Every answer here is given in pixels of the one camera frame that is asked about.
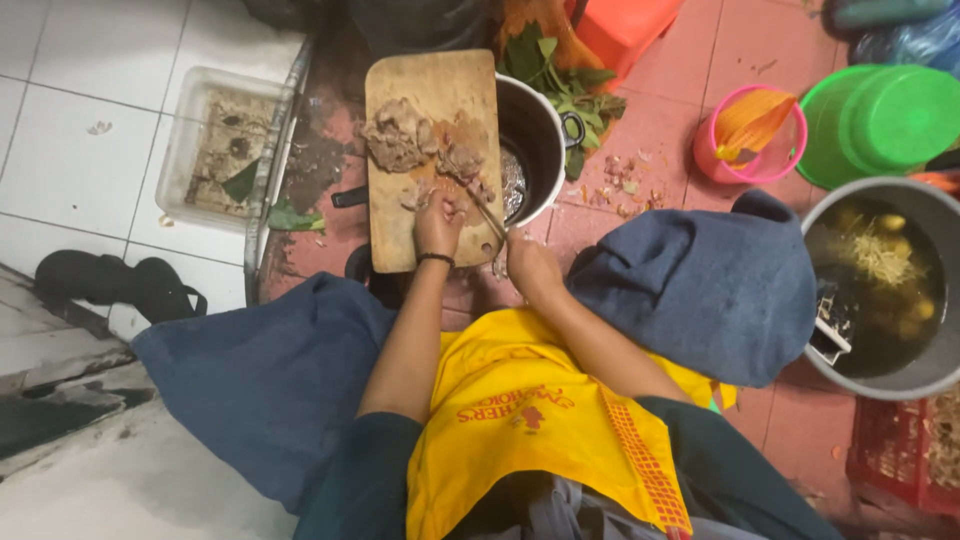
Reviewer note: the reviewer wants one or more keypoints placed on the small meat piece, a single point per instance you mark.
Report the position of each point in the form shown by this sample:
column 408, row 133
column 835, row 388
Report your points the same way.
column 452, row 208

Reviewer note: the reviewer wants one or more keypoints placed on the kitchen knife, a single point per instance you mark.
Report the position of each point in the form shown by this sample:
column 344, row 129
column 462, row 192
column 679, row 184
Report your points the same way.
column 487, row 216

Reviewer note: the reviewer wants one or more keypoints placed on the black wristband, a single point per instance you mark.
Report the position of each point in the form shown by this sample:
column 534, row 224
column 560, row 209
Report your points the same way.
column 435, row 258

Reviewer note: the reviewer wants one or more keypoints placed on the wooden cutting board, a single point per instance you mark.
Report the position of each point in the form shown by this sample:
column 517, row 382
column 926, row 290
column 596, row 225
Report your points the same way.
column 431, row 157

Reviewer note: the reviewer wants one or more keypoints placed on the person's left fingers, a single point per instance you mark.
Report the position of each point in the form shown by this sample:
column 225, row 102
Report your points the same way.
column 446, row 204

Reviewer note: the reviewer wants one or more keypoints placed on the onion peel scraps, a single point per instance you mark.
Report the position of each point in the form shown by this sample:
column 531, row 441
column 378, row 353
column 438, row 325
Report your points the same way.
column 622, row 187

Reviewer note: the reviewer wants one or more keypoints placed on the clear plastic container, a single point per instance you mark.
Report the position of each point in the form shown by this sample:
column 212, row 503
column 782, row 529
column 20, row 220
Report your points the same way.
column 221, row 146

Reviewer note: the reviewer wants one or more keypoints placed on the green leaf scrap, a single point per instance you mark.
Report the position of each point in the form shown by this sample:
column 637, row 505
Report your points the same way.
column 294, row 219

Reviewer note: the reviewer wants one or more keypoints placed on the person's right hand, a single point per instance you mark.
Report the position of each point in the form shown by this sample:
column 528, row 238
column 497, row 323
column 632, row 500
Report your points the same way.
column 531, row 262

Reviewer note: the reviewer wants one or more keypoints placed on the yellow apron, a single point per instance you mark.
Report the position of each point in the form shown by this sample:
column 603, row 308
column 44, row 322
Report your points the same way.
column 525, row 420

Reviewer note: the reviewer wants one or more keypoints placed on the black sandals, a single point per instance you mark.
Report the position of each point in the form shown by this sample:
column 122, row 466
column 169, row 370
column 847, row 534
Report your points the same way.
column 112, row 283

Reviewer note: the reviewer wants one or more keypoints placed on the bunch of green leaves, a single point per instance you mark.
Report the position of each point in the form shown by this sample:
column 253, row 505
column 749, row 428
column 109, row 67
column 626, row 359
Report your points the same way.
column 562, row 82

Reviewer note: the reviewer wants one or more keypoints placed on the person's left hand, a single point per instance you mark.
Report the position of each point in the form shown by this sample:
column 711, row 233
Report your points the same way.
column 436, row 225

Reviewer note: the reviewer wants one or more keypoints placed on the large grey pot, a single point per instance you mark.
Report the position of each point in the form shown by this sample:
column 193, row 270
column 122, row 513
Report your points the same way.
column 885, row 289

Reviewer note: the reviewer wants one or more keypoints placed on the green plastic basin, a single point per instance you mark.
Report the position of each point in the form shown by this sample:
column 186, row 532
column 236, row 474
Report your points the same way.
column 877, row 120

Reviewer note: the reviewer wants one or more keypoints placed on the orange plastic stool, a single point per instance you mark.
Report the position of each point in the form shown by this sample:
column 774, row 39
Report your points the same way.
column 622, row 30

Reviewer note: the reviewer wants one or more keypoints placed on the red plastic crate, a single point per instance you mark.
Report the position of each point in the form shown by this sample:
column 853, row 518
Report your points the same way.
column 900, row 450

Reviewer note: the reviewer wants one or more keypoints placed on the pink plastic bucket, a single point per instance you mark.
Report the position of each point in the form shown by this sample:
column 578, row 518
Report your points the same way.
column 739, row 154

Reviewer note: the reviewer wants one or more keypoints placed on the grater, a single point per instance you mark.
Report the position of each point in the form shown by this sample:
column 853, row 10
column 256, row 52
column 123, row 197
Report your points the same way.
column 834, row 315

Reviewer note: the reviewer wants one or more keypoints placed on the pile of cut meat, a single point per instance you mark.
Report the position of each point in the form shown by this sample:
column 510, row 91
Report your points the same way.
column 420, row 142

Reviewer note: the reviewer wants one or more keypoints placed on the blue plastic bags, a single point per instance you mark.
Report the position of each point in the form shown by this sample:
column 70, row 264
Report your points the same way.
column 900, row 30

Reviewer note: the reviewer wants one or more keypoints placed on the orange mesh bag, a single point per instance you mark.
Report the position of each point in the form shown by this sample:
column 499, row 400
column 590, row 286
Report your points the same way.
column 750, row 124

